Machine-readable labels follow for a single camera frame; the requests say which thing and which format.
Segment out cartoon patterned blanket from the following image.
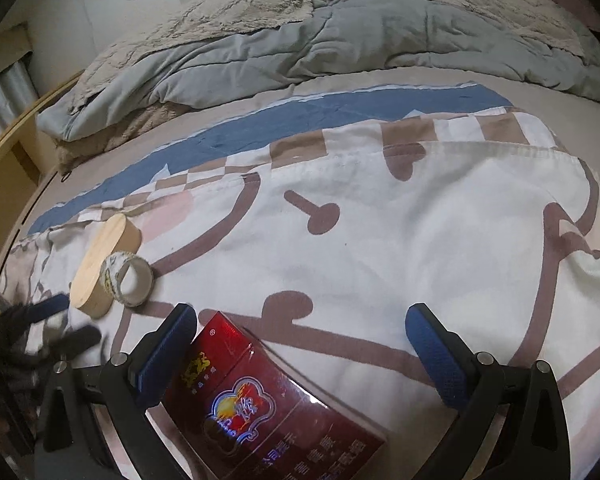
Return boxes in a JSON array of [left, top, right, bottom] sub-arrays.
[[0, 108, 600, 479]]

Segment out oval wooden box on blanket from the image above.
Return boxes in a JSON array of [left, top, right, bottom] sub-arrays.
[[69, 212, 143, 320]]

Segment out wooden bedside shelf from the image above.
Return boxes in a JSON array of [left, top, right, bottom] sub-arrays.
[[0, 74, 80, 273]]

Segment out paper curtain valance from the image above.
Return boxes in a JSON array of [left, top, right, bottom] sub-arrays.
[[0, 23, 32, 73]]

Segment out beige quilted left pillow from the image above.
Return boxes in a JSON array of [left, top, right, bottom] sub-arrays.
[[70, 0, 313, 113]]

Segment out red cigarette pack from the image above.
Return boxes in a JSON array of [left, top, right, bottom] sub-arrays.
[[162, 312, 385, 479]]

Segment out grey blue duvet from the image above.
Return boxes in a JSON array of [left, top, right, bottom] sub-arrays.
[[36, 0, 600, 142]]

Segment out grey curtain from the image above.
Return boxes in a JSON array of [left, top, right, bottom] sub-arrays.
[[0, 60, 38, 135]]

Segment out patterned tape roll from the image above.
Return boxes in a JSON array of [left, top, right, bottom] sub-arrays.
[[99, 252, 154, 308]]

